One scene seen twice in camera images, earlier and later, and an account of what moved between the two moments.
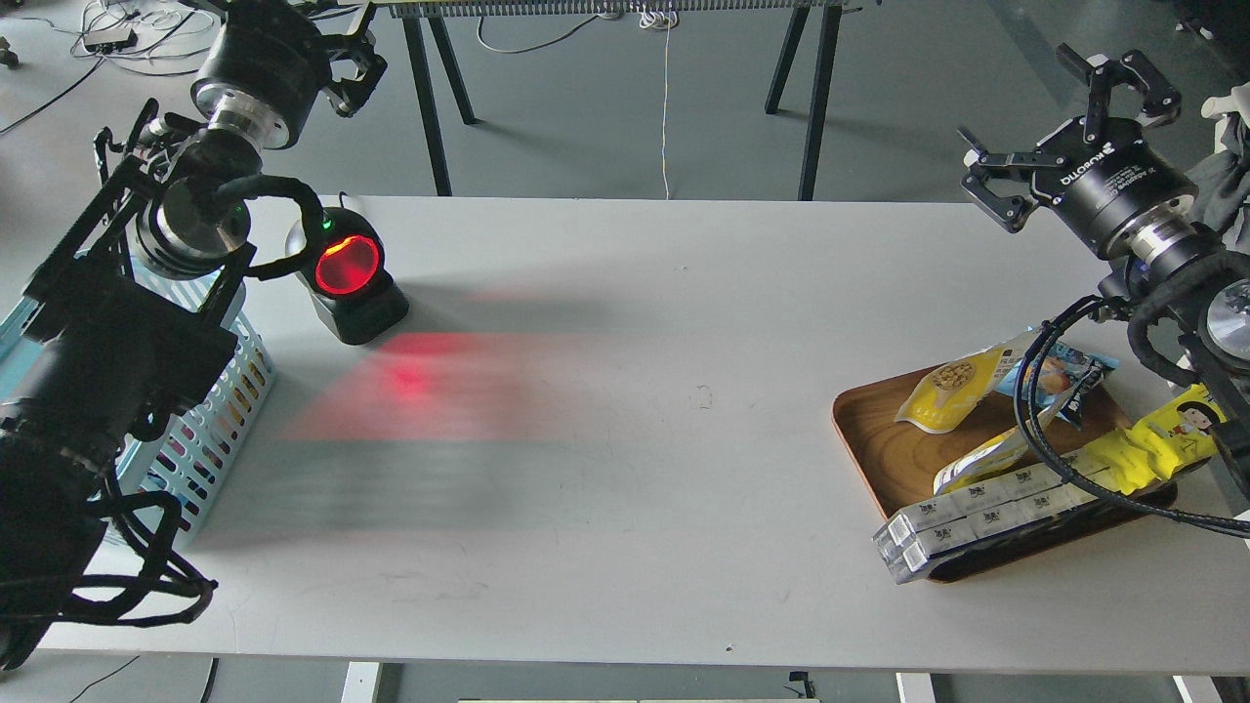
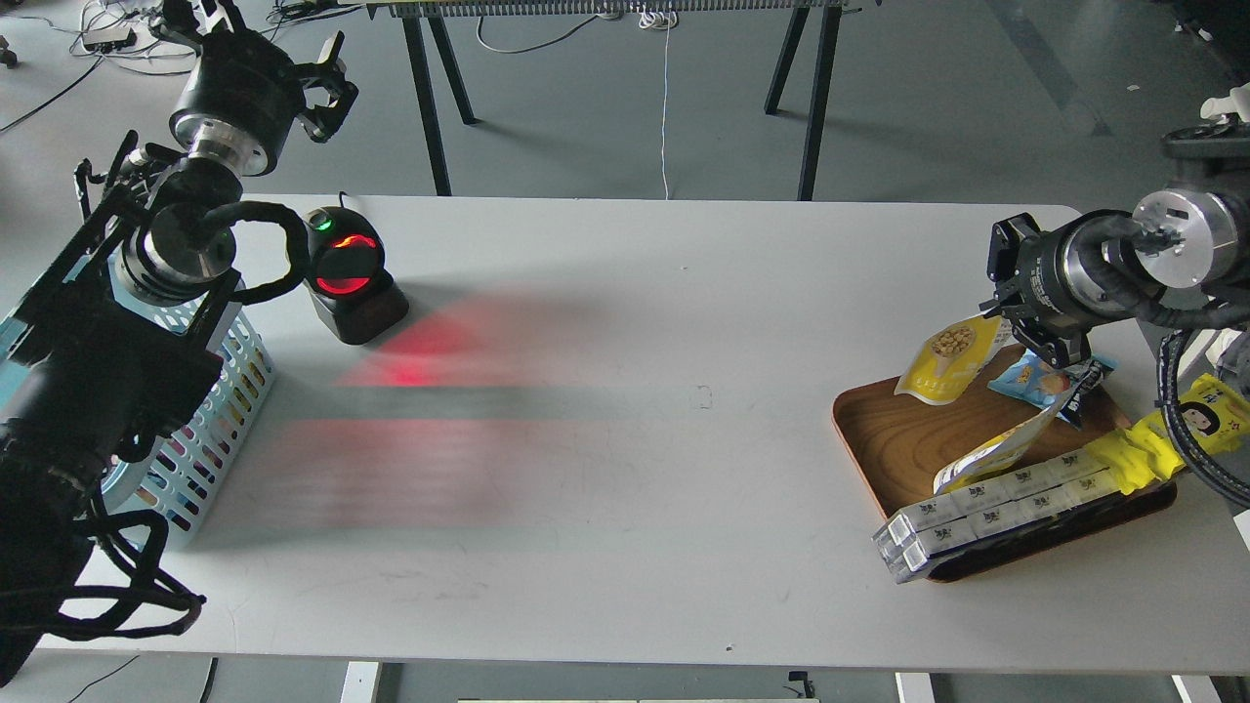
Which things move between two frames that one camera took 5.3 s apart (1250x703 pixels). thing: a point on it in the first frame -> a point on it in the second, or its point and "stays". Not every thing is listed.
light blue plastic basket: x=167 y=486 stays
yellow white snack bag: x=1005 y=451 stays
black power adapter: x=110 y=47 stays
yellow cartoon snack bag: x=1152 y=451 stays
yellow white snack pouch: x=947 y=392 -> x=949 y=358
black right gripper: x=1113 y=186 -> x=1077 y=276
